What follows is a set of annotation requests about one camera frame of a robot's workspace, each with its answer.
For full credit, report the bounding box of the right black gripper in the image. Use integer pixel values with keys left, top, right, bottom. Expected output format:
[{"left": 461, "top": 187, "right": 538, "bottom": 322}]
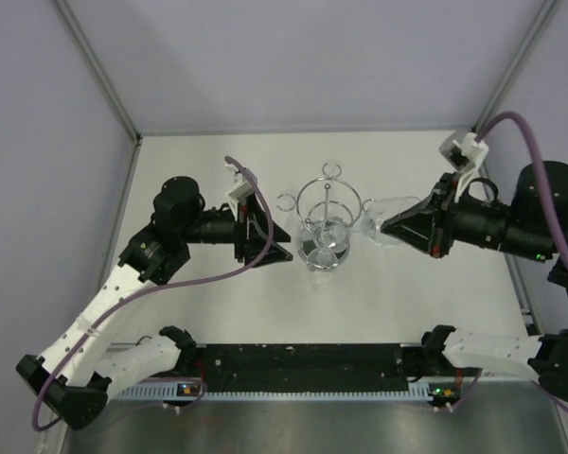
[{"left": 379, "top": 169, "right": 550, "bottom": 262}]

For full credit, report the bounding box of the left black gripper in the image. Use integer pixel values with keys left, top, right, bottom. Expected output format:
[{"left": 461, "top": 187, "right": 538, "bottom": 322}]
[{"left": 180, "top": 192, "right": 293, "bottom": 268}]

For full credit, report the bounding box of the clear wine glass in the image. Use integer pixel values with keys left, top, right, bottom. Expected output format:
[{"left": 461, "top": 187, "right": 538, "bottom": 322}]
[
  {"left": 295, "top": 219, "right": 351, "bottom": 271},
  {"left": 359, "top": 196, "right": 419, "bottom": 248}
]

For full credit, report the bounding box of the chrome wine glass rack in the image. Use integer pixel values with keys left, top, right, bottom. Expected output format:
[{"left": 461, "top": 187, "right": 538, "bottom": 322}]
[{"left": 276, "top": 160, "right": 365, "bottom": 258}]

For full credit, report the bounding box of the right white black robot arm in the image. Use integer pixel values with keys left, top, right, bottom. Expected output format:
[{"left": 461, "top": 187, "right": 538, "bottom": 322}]
[{"left": 380, "top": 165, "right": 568, "bottom": 402}]

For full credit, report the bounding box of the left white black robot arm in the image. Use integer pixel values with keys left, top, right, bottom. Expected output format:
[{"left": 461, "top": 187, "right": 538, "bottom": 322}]
[{"left": 16, "top": 177, "right": 293, "bottom": 430}]

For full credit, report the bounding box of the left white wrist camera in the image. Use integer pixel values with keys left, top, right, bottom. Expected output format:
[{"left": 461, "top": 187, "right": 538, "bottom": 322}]
[{"left": 225, "top": 156, "right": 257, "bottom": 213}]

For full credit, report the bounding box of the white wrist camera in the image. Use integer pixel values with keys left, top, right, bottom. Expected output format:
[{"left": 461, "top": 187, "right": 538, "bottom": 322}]
[
  {"left": 437, "top": 130, "right": 489, "bottom": 195},
  {"left": 225, "top": 156, "right": 257, "bottom": 213}
]

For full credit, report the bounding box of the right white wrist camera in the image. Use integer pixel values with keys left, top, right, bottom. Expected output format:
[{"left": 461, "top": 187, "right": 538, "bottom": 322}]
[{"left": 437, "top": 130, "right": 489, "bottom": 195}]

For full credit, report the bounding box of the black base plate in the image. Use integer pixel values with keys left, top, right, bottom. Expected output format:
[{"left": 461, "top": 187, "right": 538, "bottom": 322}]
[{"left": 174, "top": 343, "right": 475, "bottom": 392}]

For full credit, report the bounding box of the slotted cable duct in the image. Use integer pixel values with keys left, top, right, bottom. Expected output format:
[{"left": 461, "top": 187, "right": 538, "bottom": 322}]
[{"left": 115, "top": 381, "right": 460, "bottom": 406}]

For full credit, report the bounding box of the aluminium frame rail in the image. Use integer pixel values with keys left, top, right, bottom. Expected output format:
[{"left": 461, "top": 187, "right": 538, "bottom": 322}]
[{"left": 50, "top": 0, "right": 141, "bottom": 147}]

